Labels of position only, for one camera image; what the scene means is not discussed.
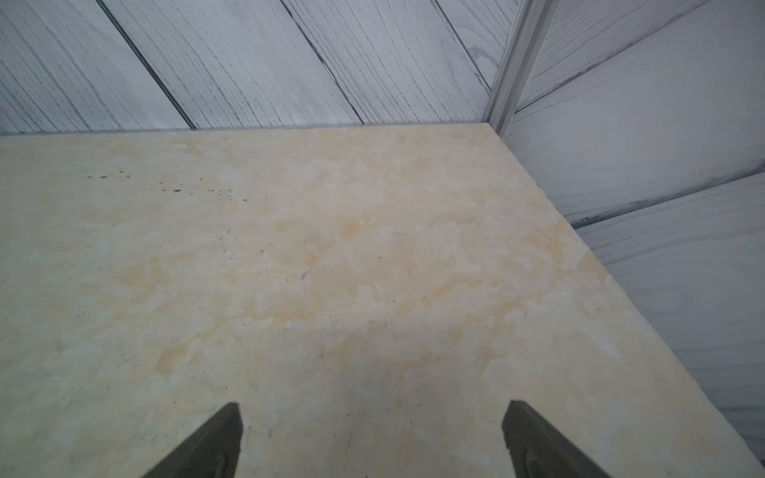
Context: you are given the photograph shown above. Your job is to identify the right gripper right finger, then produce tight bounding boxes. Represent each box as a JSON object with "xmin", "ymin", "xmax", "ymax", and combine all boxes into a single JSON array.
[{"xmin": 501, "ymin": 400, "xmax": 610, "ymax": 478}]

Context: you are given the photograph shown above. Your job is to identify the aluminium corner post right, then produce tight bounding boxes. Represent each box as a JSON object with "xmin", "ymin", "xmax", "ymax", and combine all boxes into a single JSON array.
[{"xmin": 484, "ymin": 0, "xmax": 561, "ymax": 139}]

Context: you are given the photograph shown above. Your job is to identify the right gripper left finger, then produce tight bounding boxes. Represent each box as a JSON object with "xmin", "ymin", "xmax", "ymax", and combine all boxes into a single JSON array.
[{"xmin": 145, "ymin": 402, "xmax": 243, "ymax": 478}]

